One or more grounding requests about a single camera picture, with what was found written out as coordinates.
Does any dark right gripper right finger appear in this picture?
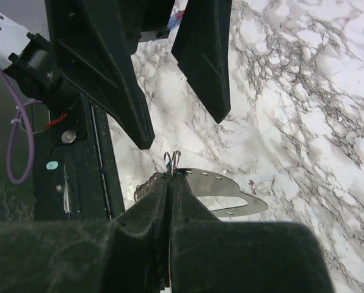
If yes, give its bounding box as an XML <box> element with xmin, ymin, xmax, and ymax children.
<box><xmin>170</xmin><ymin>174</ymin><xmax>334</xmax><ymax>292</ymax></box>

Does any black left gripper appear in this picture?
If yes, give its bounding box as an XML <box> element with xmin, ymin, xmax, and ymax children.
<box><xmin>45</xmin><ymin>0</ymin><xmax>232</xmax><ymax>150</ymax></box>

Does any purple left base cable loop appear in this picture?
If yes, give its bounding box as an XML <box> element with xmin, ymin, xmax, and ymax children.
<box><xmin>0</xmin><ymin>63</ymin><xmax>45</xmax><ymax>186</ymax></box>

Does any blue red handled screwdriver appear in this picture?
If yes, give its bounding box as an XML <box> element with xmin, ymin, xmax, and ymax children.
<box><xmin>167</xmin><ymin>10</ymin><xmax>185</xmax><ymax>29</ymax></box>

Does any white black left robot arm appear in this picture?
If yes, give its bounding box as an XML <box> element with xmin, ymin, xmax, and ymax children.
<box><xmin>0</xmin><ymin>1</ymin><xmax>232</xmax><ymax>150</ymax></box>

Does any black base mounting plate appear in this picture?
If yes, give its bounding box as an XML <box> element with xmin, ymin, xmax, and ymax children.
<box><xmin>32</xmin><ymin>98</ymin><xmax>125</xmax><ymax>221</ymax></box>

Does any clear plastic key organizer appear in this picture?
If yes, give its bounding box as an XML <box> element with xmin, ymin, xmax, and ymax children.
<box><xmin>177</xmin><ymin>168</ymin><xmax>268</xmax><ymax>217</ymax></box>

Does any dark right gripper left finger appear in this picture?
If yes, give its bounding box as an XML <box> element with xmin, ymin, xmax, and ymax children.
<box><xmin>0</xmin><ymin>176</ymin><xmax>170</xmax><ymax>292</ymax></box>

